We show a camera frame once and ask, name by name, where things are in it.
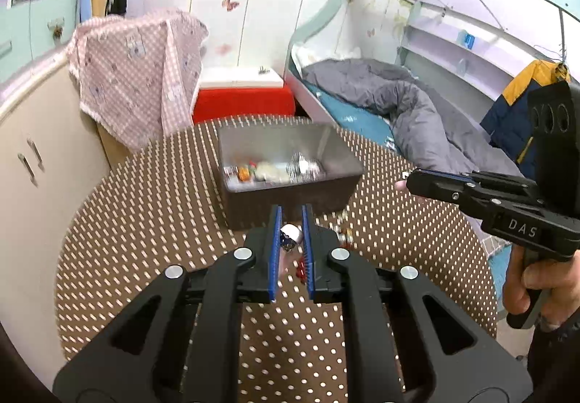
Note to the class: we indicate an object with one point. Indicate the pinecone drawer knob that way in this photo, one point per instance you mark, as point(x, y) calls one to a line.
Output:
point(57, 29)

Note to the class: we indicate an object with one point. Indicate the white flat board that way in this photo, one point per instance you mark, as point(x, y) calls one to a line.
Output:
point(235, 79)

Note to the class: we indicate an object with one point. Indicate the beige low cabinet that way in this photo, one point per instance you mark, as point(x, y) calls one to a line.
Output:
point(45, 203)

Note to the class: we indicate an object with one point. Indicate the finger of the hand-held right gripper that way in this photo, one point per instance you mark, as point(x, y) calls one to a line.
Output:
point(453, 192)
point(489, 178)

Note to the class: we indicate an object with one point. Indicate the grey metal box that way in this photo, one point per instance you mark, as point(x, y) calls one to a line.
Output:
point(281, 203)

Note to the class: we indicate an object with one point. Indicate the person's right forearm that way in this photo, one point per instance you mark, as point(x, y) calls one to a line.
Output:
point(555, 362)

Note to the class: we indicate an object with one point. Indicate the yellow and navy jacket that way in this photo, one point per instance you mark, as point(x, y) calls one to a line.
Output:
point(512, 113)

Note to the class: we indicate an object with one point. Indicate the white wardrobe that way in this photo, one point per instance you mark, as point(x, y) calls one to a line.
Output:
point(253, 31)

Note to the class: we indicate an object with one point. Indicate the candies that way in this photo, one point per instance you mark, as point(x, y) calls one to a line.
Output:
point(272, 169)

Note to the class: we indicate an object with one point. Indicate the pink butterfly sticker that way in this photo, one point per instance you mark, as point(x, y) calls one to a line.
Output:
point(230, 2)

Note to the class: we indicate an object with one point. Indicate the small brown jewelry piece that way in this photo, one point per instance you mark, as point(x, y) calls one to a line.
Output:
point(346, 234)

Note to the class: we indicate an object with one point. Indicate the small blue box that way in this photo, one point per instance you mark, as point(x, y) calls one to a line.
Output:
point(470, 40)

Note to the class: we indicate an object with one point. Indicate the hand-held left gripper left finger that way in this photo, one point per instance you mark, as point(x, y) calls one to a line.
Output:
point(275, 258)

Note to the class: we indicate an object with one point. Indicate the teal bed sheet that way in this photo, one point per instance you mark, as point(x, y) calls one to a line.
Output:
point(358, 117)

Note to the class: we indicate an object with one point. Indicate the person's right hand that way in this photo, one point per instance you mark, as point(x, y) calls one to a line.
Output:
point(516, 283)

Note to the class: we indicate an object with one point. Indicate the pink checked cloth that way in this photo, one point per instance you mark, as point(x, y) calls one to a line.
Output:
point(136, 76)

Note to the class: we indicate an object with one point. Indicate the grey duvet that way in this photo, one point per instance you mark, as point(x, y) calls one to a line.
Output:
point(421, 113)

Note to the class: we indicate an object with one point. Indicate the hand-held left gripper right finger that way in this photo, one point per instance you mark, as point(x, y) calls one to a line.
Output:
point(308, 258)

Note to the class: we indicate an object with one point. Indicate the red ottoman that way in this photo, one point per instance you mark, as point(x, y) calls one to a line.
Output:
point(240, 106)

